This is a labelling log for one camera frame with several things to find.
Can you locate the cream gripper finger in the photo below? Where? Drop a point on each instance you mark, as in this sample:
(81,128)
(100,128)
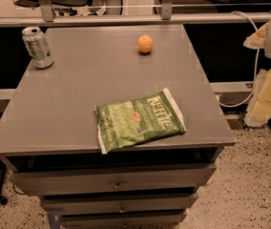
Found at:
(258,111)
(256,39)

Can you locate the orange fruit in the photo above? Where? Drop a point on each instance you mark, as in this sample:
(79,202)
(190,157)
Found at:
(145,43)

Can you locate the green jalapeno chip bag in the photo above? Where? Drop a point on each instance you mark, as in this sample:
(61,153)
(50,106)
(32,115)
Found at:
(138,121)

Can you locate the top grey drawer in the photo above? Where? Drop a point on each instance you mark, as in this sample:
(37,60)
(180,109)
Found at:
(113,179)

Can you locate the grey drawer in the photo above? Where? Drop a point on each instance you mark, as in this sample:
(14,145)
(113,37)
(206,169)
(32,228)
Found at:
(113,179)
(119,204)
(117,220)

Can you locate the middle grey drawer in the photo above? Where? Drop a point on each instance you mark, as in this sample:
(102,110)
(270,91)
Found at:
(119,204)

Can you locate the bottom grey drawer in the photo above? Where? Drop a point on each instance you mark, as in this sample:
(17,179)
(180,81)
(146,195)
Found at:
(117,220)

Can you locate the silver green soda can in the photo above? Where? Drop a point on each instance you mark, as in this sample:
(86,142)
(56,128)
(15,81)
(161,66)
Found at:
(37,47)

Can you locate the grey drawer cabinet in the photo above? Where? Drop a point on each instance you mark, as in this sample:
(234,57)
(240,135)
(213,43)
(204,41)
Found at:
(51,125)

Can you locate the grey metal rail frame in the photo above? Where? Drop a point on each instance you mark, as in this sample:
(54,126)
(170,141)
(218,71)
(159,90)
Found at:
(121,12)

